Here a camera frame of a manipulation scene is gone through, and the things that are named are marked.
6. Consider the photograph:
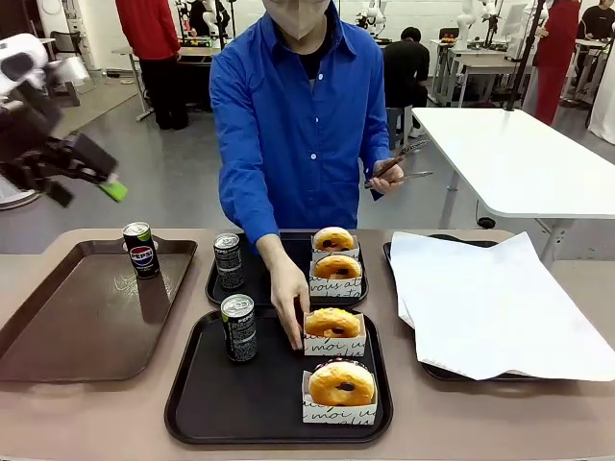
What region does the white table with legs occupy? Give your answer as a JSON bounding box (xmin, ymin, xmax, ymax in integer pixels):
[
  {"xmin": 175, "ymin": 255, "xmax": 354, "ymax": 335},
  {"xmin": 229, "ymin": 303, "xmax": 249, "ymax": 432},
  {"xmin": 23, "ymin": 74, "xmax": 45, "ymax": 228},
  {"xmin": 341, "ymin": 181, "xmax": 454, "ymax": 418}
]
[{"xmin": 410, "ymin": 106, "xmax": 615, "ymax": 271}]

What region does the person right hand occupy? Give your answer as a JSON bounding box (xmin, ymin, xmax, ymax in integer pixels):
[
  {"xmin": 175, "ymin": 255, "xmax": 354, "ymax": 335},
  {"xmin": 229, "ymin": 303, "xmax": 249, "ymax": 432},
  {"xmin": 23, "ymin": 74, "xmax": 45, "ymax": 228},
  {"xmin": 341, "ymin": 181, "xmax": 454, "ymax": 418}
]
[{"xmin": 270, "ymin": 254, "xmax": 312, "ymax": 352}]

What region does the grey background workbench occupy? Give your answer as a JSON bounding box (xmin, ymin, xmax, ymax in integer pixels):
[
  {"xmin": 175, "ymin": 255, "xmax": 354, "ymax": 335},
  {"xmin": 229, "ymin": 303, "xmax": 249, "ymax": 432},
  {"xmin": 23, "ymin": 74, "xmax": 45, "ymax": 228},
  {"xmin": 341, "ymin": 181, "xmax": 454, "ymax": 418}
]
[{"xmin": 430, "ymin": 37, "xmax": 535, "ymax": 109}]

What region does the person in red sweater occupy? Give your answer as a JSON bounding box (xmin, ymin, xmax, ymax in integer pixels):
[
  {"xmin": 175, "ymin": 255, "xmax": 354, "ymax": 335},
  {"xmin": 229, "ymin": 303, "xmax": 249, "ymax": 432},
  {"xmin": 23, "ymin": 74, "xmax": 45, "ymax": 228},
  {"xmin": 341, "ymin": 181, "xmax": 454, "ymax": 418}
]
[{"xmin": 114, "ymin": 0, "xmax": 190, "ymax": 132}]

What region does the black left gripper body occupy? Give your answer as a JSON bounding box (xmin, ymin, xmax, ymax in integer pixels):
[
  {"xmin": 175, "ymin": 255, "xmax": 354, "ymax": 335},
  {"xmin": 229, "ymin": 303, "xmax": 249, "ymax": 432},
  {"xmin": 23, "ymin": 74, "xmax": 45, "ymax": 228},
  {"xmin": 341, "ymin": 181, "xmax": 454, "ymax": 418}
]
[{"xmin": 0, "ymin": 98, "xmax": 64, "ymax": 167}]

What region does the black Pepsi can logo side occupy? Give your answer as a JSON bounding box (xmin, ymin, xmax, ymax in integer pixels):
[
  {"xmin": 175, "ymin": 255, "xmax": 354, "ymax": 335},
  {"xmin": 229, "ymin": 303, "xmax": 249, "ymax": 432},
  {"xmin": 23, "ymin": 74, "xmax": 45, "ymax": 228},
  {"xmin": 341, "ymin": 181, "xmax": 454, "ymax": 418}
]
[{"xmin": 121, "ymin": 221, "xmax": 161, "ymax": 280}]

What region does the black tray under paper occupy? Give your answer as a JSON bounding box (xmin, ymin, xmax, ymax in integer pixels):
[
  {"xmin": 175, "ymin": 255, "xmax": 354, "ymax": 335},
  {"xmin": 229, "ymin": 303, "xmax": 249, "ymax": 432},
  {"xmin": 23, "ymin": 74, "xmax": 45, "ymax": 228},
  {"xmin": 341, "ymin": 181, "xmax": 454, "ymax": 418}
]
[{"xmin": 381, "ymin": 232, "xmax": 547, "ymax": 383}]

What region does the seated person in black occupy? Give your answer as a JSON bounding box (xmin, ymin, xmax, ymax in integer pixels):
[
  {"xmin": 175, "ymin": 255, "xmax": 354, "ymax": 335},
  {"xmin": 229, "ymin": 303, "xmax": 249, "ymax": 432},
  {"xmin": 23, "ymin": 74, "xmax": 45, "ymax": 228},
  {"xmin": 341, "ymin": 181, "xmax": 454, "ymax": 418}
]
[{"xmin": 381, "ymin": 26, "xmax": 431, "ymax": 139}]

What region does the person left hand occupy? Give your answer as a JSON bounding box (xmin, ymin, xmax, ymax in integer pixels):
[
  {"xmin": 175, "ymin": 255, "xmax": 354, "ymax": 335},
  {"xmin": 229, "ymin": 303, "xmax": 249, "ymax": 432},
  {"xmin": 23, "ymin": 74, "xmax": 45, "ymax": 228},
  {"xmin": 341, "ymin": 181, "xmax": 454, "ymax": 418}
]
[{"xmin": 369, "ymin": 159, "xmax": 406, "ymax": 196}]

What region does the person left forearm blue sleeve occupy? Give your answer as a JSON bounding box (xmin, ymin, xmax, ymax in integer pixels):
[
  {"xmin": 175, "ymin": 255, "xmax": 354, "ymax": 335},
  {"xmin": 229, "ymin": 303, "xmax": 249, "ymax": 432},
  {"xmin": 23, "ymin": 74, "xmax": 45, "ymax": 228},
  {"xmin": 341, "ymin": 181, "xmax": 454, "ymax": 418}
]
[{"xmin": 357, "ymin": 128, "xmax": 393, "ymax": 169}]

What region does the black slanted pole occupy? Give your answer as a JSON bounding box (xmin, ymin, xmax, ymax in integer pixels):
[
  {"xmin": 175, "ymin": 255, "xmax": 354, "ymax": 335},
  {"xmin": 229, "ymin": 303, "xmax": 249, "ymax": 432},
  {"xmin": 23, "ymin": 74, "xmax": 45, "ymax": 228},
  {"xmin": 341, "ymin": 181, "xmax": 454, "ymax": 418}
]
[{"xmin": 504, "ymin": 0, "xmax": 550, "ymax": 112}]

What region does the person in black shirt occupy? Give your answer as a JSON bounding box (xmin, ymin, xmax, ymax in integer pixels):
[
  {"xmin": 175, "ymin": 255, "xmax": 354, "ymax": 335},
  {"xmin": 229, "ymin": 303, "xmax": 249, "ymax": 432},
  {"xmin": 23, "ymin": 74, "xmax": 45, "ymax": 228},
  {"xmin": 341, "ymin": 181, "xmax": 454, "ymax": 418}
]
[{"xmin": 570, "ymin": 0, "xmax": 615, "ymax": 88}]

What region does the person in red dress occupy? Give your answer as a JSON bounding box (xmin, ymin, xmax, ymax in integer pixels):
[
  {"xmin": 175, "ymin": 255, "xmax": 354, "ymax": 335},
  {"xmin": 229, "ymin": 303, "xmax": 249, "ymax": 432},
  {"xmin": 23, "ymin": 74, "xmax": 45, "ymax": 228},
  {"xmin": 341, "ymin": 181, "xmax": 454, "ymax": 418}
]
[{"xmin": 521, "ymin": 0, "xmax": 583, "ymax": 128}]

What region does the person torso blue shirt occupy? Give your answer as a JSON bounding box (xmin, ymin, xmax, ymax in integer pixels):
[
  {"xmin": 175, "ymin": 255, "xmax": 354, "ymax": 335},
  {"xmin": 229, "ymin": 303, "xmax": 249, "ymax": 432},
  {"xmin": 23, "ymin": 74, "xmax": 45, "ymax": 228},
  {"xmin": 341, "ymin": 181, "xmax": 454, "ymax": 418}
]
[{"xmin": 209, "ymin": 0, "xmax": 393, "ymax": 255}]

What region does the brown plastic tray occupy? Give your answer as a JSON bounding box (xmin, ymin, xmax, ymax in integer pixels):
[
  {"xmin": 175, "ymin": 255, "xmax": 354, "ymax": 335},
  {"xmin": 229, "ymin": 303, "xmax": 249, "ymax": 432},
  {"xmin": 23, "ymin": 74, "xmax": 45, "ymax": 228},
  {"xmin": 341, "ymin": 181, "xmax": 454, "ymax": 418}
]
[{"xmin": 0, "ymin": 235, "xmax": 199, "ymax": 384}]

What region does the black office chair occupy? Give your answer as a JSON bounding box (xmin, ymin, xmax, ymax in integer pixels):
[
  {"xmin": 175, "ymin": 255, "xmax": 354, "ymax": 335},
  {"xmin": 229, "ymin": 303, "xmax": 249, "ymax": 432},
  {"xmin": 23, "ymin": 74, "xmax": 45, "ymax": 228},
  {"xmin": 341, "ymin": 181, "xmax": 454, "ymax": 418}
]
[{"xmin": 46, "ymin": 30, "xmax": 90, "ymax": 74}]

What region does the small black plastic tray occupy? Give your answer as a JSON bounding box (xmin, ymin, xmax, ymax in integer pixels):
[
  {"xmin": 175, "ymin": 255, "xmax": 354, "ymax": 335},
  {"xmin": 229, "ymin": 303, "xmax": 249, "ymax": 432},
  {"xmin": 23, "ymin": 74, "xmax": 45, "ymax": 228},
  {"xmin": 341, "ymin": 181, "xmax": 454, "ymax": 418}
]
[{"xmin": 205, "ymin": 229, "xmax": 369, "ymax": 309}]

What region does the plain glazed donut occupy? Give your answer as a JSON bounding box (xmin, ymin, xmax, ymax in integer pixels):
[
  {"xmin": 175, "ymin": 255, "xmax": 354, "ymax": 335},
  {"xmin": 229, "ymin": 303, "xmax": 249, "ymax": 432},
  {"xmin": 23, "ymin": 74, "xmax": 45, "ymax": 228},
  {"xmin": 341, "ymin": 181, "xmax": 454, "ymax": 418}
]
[{"xmin": 311, "ymin": 254, "xmax": 363, "ymax": 281}]

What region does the grey step stool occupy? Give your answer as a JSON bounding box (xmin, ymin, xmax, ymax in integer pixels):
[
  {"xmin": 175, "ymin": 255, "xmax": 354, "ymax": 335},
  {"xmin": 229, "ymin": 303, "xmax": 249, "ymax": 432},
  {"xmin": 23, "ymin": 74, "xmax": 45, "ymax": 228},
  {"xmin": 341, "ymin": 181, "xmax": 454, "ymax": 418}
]
[{"xmin": 47, "ymin": 79, "xmax": 83, "ymax": 109}]

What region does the person right forearm blue sleeve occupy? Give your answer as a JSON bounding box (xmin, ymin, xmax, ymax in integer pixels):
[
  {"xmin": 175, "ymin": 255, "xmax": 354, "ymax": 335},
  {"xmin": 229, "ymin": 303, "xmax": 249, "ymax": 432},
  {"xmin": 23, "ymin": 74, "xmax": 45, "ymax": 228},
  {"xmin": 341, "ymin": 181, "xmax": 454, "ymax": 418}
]
[{"xmin": 217, "ymin": 162, "xmax": 283, "ymax": 252}]

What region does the grey background table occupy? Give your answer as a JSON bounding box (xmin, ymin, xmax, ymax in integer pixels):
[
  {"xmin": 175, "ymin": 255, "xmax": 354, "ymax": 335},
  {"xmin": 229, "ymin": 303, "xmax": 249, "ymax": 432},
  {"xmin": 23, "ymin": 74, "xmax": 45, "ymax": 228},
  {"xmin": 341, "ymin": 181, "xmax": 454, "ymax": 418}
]
[{"xmin": 111, "ymin": 44, "xmax": 156, "ymax": 122}]

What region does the metal tongs wooden handle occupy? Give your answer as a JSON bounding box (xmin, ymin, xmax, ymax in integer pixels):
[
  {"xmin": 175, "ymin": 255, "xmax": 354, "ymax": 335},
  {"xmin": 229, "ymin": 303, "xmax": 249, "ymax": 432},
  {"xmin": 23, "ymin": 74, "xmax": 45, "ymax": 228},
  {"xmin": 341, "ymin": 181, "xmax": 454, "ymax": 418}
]
[{"xmin": 362, "ymin": 138, "xmax": 435, "ymax": 190}]

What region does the white hanging cloth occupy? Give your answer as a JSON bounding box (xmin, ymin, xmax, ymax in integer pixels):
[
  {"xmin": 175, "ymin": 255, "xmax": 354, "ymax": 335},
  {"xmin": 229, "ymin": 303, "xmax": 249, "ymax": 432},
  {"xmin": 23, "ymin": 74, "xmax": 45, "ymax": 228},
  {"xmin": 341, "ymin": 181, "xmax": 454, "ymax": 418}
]
[{"xmin": 587, "ymin": 41, "xmax": 615, "ymax": 146}]

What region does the white paper sheet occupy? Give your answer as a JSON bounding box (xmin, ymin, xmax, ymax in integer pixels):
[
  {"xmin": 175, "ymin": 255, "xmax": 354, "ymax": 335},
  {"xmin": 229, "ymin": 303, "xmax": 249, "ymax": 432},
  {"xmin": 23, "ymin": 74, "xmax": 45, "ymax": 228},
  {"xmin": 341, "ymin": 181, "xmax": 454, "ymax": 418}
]
[{"xmin": 389, "ymin": 230, "xmax": 615, "ymax": 383}]

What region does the grey plastic stool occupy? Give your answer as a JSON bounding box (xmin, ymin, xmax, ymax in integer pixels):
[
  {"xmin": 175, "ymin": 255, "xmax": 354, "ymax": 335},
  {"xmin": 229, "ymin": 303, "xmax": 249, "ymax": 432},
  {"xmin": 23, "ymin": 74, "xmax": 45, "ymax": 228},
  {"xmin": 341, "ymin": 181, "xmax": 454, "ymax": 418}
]
[{"xmin": 385, "ymin": 105, "xmax": 415, "ymax": 151}]

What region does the large black plastic tray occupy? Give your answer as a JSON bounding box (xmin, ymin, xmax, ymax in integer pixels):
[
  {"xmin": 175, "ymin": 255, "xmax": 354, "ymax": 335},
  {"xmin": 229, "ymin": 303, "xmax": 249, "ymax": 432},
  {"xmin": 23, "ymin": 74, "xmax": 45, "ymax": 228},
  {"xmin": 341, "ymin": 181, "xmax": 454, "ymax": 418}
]
[{"xmin": 163, "ymin": 307, "xmax": 395, "ymax": 446}]

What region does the black Pepsi can text side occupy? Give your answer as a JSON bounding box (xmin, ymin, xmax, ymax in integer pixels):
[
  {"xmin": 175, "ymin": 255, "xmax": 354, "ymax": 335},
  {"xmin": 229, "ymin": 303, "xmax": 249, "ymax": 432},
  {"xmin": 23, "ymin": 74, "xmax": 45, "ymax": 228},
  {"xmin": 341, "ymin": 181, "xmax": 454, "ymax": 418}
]
[
  {"xmin": 212, "ymin": 232, "xmax": 246, "ymax": 291},
  {"xmin": 220, "ymin": 293, "xmax": 258, "ymax": 363}
]

